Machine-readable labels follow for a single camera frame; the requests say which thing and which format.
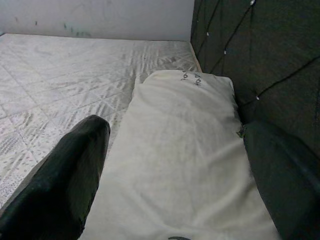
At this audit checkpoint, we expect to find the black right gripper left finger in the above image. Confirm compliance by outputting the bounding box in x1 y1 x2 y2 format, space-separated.
0 114 111 240

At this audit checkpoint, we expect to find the black tufted headboard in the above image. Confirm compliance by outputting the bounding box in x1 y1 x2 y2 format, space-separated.
190 0 320 151

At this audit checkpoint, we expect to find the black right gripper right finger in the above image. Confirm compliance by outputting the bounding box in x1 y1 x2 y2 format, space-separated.
242 121 320 240

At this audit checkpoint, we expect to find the white patterned mattress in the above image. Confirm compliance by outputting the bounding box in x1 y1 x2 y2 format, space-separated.
0 32 201 211

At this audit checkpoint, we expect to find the white printed pillow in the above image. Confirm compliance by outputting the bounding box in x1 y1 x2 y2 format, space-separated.
80 69 281 240

